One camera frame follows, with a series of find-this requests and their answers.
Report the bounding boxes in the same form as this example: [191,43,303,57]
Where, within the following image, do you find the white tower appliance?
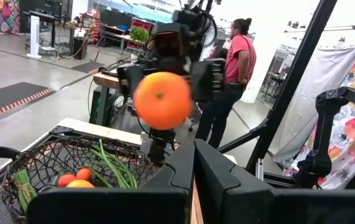
[26,14,43,60]

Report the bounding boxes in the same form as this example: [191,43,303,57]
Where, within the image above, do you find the grey plain cloth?
[272,42,355,169]

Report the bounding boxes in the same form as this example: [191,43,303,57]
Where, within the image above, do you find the green plant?
[129,26,150,44]

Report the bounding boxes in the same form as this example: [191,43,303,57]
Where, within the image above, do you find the wooden workbench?
[92,72,122,91]

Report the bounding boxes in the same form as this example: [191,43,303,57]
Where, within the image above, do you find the floral cloth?
[284,46,355,190]

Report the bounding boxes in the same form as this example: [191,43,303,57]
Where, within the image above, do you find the colourful patchwork cloth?
[0,0,21,35]

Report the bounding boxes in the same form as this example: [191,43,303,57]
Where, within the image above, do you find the green long bean bunch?
[86,139,139,190]

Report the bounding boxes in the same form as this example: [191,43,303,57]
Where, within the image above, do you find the black floor mat orange stripes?
[0,81,55,124]

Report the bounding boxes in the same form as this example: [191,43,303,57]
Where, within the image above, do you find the short silver aluminium profile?
[255,157,265,182]

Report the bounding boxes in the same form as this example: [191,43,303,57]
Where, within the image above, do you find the black frame post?
[217,0,339,175]

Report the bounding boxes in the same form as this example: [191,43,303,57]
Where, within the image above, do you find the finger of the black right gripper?
[117,63,146,98]
[191,58,227,103]

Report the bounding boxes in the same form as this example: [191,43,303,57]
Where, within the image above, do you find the black wire basket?
[0,129,165,224]

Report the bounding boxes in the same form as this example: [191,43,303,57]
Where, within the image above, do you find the round orange fruit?
[132,71,193,131]

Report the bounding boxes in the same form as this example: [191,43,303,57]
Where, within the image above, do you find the small orange fruit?
[75,167,93,182]

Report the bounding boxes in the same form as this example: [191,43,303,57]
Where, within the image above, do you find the small dark floor mat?
[70,60,106,75]

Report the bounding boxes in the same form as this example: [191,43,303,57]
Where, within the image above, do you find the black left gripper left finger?
[27,141,196,224]

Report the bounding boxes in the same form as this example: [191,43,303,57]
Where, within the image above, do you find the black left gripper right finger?
[195,139,355,224]

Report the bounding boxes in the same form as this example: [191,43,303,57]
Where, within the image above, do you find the person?
[195,17,257,149]

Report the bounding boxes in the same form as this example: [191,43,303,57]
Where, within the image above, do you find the black box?
[71,36,89,60]

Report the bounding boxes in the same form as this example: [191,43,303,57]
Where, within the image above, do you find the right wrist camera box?
[154,30,185,58]

